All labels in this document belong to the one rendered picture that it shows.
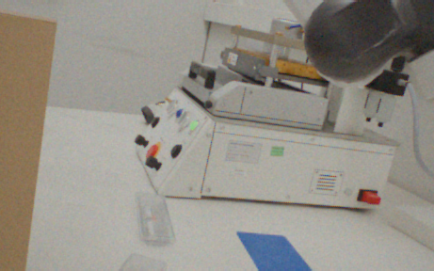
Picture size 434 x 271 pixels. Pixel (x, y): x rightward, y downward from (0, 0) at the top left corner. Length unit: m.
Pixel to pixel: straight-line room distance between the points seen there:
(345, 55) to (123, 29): 2.06
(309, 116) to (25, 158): 0.67
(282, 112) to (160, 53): 1.64
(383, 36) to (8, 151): 0.38
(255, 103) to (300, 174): 0.20
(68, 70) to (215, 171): 1.59
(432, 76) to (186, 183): 0.58
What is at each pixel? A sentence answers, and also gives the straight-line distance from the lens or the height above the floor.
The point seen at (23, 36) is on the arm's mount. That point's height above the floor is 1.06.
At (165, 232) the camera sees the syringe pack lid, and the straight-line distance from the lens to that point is 0.79.
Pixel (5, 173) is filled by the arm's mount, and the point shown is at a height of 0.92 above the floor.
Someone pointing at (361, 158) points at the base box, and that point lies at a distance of 1.14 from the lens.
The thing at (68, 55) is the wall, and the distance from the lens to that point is 2.46.
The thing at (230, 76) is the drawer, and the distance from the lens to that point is 1.10.
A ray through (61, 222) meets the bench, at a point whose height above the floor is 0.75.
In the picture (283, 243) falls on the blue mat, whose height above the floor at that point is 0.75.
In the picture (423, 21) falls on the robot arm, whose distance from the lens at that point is 0.53.
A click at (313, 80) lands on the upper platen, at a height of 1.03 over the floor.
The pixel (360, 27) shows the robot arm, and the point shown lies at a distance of 0.51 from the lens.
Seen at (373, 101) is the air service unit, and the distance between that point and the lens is 1.05.
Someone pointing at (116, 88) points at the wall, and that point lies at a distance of 2.55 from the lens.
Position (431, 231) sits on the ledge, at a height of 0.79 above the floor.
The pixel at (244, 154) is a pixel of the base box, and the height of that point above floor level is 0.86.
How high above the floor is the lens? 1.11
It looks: 13 degrees down
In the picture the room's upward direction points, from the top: 12 degrees clockwise
